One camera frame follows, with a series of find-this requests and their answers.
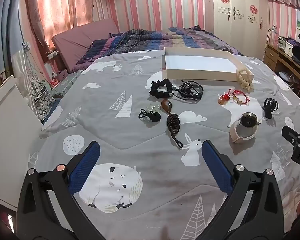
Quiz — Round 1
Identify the white wardrobe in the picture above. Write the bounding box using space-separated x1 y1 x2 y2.
212 0 270 61

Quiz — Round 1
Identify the pink patterned curtain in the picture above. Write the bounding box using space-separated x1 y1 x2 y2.
27 0 97 47

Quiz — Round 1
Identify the pink pillow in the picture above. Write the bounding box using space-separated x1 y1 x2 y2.
51 18 119 73

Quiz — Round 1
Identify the blue curtain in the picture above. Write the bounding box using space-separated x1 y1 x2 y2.
0 0 24 83

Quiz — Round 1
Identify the brown teardrop pendant necklace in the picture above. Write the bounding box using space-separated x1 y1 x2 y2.
161 99 184 148

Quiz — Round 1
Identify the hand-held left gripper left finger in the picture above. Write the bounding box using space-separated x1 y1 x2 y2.
16 141 108 240

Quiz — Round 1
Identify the black scrunchie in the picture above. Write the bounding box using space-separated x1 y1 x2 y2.
149 79 177 99

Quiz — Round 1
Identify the grey printed blanket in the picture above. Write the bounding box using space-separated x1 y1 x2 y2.
27 49 300 240

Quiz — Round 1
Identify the shallow white cardboard box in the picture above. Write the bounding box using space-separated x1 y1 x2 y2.
164 47 255 82

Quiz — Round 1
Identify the black knotted cord charm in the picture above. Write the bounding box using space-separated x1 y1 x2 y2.
138 109 162 123

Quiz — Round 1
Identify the white storage box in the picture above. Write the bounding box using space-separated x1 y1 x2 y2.
284 41 295 56

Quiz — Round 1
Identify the black braided cord bracelet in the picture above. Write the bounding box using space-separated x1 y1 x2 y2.
177 80 204 100

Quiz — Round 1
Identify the clear plastic bag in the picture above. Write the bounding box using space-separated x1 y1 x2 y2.
12 50 56 122

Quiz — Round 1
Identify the wooden desk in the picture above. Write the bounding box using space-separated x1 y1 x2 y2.
263 42 300 87

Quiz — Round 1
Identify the black hair claw clip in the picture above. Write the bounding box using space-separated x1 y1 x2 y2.
262 97 279 119

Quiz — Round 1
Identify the pale green jade bangle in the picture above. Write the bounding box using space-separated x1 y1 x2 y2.
145 104 161 113

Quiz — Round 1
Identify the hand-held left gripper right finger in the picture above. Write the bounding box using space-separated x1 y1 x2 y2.
197 140 285 240

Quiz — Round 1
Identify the cream beaded bracelet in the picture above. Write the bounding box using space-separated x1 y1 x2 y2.
236 67 254 92

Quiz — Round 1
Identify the white board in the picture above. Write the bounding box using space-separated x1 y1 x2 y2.
0 75 44 212

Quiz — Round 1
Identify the striped purple blue quilt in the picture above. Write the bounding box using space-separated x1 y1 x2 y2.
76 26 243 66

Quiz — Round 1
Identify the wristwatch with beige strap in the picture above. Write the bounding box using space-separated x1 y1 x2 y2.
229 112 262 144

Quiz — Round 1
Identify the desk lamp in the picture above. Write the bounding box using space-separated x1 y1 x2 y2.
267 25 278 43

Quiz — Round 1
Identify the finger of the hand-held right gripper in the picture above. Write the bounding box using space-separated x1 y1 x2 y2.
282 125 300 146

